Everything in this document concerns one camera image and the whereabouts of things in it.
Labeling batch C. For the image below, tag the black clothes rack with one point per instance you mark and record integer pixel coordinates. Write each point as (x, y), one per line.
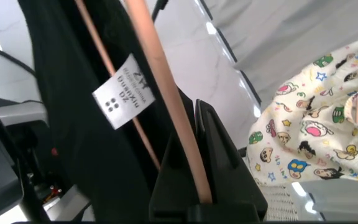
(159, 7)

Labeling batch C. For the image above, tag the white curtain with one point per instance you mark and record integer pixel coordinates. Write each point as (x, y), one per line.
(291, 37)

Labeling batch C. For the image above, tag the black garment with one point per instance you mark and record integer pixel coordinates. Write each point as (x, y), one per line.
(73, 124)

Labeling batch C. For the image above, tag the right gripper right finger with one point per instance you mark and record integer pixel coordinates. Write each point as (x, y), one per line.
(228, 180)

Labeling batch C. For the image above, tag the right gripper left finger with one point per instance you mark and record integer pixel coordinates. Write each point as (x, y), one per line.
(172, 186)

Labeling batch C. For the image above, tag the cream printed garment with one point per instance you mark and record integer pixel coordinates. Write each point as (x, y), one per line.
(315, 130)

